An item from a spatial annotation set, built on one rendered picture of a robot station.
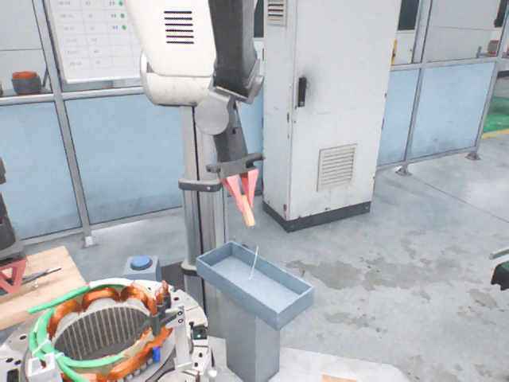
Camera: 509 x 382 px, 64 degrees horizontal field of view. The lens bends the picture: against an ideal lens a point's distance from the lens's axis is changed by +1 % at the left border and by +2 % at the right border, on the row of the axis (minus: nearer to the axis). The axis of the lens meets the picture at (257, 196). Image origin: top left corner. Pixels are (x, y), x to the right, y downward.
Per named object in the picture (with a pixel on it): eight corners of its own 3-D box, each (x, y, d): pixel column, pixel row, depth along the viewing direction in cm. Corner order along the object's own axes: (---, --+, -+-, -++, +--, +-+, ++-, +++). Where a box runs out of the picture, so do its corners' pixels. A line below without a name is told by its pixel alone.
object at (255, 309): (307, 387, 93) (314, 286, 81) (275, 418, 86) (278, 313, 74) (235, 330, 109) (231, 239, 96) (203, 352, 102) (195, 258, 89)
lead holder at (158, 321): (153, 338, 51) (150, 317, 50) (145, 317, 55) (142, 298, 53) (181, 328, 53) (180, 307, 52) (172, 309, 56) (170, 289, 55)
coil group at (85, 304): (83, 317, 67) (79, 297, 66) (83, 310, 69) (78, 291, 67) (122, 305, 70) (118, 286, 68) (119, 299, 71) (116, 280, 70)
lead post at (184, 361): (193, 368, 59) (188, 305, 54) (176, 373, 58) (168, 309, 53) (191, 359, 61) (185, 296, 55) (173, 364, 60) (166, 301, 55)
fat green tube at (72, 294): (29, 321, 61) (25, 311, 60) (28, 305, 64) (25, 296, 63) (129, 291, 67) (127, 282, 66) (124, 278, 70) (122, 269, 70)
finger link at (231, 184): (271, 205, 75) (260, 157, 73) (235, 216, 73) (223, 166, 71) (259, 201, 81) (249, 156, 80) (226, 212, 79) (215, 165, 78)
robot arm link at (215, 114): (266, 76, 73) (221, 60, 73) (258, 71, 62) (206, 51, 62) (243, 138, 76) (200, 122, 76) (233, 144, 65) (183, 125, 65)
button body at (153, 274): (165, 355, 101) (154, 272, 90) (137, 357, 100) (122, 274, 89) (169, 334, 107) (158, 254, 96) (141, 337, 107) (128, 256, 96)
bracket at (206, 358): (192, 395, 61) (190, 369, 58) (201, 375, 64) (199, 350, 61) (204, 397, 60) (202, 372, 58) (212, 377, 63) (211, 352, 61)
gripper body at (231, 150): (266, 161, 74) (258, 122, 73) (214, 176, 71) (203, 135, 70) (255, 161, 80) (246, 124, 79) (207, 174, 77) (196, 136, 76)
